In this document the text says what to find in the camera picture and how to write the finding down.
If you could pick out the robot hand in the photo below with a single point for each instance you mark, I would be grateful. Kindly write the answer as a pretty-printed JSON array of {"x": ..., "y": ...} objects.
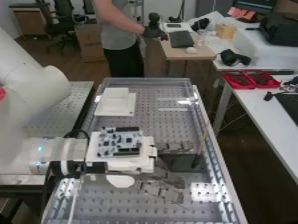
[{"x": 120, "y": 146}]

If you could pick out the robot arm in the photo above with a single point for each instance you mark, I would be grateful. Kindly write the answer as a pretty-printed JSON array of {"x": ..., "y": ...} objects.
[{"x": 35, "y": 86}]

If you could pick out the small white box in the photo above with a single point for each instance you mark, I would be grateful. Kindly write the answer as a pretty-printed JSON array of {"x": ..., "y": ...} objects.
[{"x": 116, "y": 101}]

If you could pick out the black plate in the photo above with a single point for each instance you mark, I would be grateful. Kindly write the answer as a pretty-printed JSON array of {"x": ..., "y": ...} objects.
[{"x": 184, "y": 163}]

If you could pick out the clear box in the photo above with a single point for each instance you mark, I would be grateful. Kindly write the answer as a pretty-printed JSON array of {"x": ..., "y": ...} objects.
[{"x": 168, "y": 110}]

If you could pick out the wooden desk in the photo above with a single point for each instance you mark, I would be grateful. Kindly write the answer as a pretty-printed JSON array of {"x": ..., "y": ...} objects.
[{"x": 187, "y": 61}]

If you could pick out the cardboard box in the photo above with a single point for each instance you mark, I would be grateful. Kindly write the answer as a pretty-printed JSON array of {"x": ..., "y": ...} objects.
[{"x": 91, "y": 41}]

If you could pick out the white computer mouse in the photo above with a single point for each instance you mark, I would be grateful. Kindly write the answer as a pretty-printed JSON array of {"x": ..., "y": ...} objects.
[{"x": 191, "y": 50}]

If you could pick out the red tray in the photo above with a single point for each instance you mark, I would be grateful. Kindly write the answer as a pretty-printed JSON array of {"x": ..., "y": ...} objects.
[
  {"x": 237, "y": 80},
  {"x": 263, "y": 79}
]

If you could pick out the white desk with red trays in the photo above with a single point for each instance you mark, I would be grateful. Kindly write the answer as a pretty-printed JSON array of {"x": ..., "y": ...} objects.
[{"x": 267, "y": 120}]

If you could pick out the person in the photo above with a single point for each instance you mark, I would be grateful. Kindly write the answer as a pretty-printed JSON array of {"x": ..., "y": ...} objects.
[{"x": 118, "y": 33}]

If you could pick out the black keyboard on wooden desk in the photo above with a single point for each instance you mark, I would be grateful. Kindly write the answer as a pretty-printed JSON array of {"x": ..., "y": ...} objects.
[{"x": 182, "y": 38}]

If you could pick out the black headphones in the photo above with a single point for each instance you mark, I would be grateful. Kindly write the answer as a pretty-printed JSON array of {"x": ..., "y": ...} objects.
[{"x": 233, "y": 57}]

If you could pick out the black office chair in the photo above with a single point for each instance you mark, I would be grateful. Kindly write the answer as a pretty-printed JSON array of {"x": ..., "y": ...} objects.
[{"x": 62, "y": 16}]

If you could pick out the small wooden box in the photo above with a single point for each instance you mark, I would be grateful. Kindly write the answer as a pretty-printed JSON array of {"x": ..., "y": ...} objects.
[{"x": 225, "y": 31}]

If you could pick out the white desk with headphones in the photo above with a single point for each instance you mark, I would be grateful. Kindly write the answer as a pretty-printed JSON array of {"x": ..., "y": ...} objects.
[{"x": 267, "y": 55}]

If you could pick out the wooden cabinet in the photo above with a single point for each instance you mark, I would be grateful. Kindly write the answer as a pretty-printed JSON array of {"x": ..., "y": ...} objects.
[{"x": 29, "y": 20}]

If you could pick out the orange sticky notes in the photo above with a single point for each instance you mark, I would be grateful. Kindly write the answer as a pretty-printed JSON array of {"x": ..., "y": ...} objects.
[{"x": 241, "y": 13}]

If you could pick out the black bag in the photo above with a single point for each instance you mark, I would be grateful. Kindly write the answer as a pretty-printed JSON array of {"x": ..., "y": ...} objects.
[{"x": 281, "y": 30}]

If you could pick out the computer screen with sticky notes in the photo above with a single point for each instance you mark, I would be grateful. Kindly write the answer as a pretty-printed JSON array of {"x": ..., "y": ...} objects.
[{"x": 255, "y": 4}]

